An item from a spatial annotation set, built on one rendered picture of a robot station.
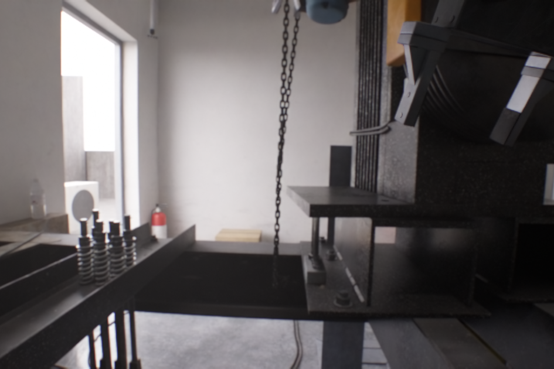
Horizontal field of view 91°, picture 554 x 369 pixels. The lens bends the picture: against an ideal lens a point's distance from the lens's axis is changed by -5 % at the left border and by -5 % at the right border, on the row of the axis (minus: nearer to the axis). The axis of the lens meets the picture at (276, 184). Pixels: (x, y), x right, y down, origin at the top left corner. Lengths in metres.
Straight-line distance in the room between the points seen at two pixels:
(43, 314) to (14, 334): 0.07
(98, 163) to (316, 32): 6.21
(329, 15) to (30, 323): 0.82
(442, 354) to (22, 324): 0.79
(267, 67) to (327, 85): 0.64
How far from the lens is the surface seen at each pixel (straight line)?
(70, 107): 7.85
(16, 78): 2.00
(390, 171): 0.82
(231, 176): 3.08
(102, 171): 8.00
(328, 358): 1.55
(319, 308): 0.69
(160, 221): 3.09
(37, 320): 0.77
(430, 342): 0.67
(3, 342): 0.73
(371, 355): 1.74
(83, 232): 0.86
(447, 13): 0.37
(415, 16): 0.62
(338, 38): 3.29
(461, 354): 0.66
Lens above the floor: 0.99
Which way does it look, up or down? 5 degrees down
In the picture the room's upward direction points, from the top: 1 degrees clockwise
